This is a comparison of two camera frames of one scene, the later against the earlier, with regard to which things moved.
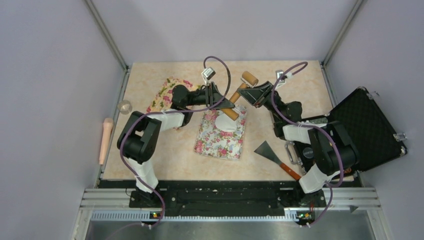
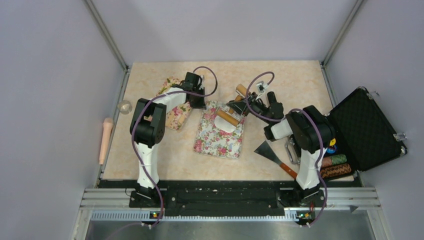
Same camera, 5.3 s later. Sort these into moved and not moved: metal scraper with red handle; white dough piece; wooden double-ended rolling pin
Moved: wooden double-ended rolling pin
Not moved: white dough piece; metal scraper with red handle
